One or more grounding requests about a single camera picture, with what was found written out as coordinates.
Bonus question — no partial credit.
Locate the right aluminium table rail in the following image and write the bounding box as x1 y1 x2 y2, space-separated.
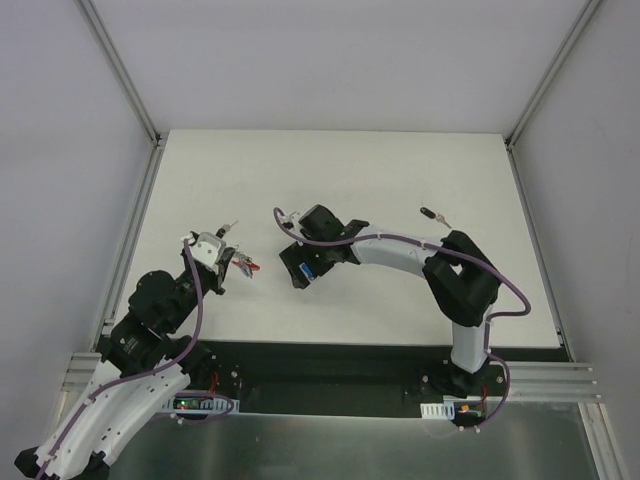
507 147 603 404

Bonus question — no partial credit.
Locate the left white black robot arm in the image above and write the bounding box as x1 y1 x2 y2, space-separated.
14 241 241 479

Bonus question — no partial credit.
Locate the right aluminium frame post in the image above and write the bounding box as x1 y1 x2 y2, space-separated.
505 0 606 152

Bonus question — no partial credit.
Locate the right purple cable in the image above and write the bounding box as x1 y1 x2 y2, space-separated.
272 207 532 431

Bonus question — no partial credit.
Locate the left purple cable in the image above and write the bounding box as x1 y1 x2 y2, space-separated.
34 238 237 480

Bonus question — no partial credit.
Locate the left aluminium frame post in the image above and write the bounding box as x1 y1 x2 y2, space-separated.
75 0 163 147

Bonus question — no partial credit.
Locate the black head silver key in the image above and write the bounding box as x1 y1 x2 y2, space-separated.
419 206 451 229

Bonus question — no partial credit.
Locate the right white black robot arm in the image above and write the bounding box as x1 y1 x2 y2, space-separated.
273 205 501 398

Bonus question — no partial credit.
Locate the small silver key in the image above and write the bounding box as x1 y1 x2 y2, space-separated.
216 221 237 238

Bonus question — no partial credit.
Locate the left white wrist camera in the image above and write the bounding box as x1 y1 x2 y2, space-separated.
180 232 227 271

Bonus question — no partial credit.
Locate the aluminium table rail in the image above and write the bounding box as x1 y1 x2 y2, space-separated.
507 147 603 404
61 145 164 392

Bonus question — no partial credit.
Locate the keyring with red tag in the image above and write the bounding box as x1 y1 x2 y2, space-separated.
231 245 261 278

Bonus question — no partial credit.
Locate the blue head key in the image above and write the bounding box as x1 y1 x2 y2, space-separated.
299 263 315 281

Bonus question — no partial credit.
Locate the left aluminium table rail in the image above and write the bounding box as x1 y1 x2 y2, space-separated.
61 145 164 392

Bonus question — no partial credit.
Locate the aluminium frame post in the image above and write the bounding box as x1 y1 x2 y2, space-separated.
505 0 606 152
75 0 163 147

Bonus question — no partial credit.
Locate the purple cable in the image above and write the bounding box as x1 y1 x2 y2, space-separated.
272 207 532 431
34 238 237 480

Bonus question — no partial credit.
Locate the right white cable duct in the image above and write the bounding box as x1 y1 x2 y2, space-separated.
420 401 455 421

